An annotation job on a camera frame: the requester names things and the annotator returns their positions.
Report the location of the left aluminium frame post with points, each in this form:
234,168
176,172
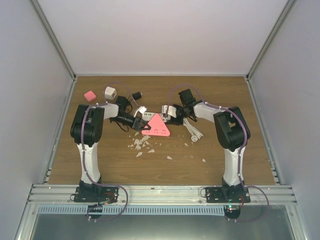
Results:
52,36

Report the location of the small pink plug adapter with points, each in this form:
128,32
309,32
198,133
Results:
90,96

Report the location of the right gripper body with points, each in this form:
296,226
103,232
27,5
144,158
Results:
176,122

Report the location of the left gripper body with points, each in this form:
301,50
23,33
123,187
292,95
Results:
122,120

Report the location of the grey slotted cable duct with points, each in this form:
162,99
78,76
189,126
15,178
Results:
139,210

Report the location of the right aluminium frame post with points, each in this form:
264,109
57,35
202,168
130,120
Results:
287,8

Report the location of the black power adapter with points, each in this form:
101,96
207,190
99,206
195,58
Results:
137,95

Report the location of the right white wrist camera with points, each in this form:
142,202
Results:
169,110

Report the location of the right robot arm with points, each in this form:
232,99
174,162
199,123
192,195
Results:
232,133

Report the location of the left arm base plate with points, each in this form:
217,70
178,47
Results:
95,194

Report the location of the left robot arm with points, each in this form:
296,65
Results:
87,129

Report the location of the white power strip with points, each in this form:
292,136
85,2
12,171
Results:
147,116

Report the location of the white tiger cube socket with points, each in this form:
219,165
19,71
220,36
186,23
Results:
110,93

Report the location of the aluminium frame post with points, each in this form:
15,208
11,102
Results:
52,36
287,8

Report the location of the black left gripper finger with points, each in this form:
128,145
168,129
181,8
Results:
143,123
142,128

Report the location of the large pink socket block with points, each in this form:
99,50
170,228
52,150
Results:
157,127

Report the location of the aluminium front rail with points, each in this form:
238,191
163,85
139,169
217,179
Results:
156,195

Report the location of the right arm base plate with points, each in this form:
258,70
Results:
226,194

